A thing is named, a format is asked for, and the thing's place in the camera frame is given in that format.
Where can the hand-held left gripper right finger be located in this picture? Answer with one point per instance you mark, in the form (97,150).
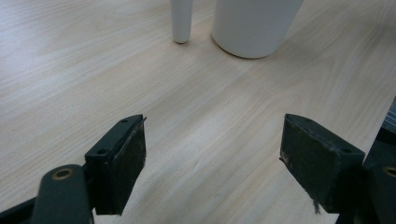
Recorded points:
(320,161)

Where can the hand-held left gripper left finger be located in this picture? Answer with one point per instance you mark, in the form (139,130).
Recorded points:
(120,165)

